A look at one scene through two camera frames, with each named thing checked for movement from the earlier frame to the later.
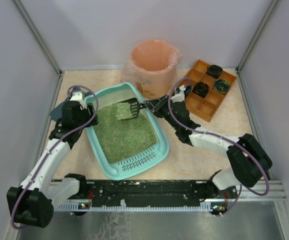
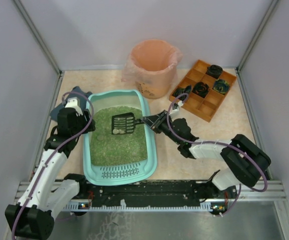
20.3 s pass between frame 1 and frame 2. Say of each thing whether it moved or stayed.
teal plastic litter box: moved
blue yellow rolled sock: stayed
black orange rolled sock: stayed
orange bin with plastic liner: stayed
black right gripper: moved
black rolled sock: stayed
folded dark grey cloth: stayed
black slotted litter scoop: moved
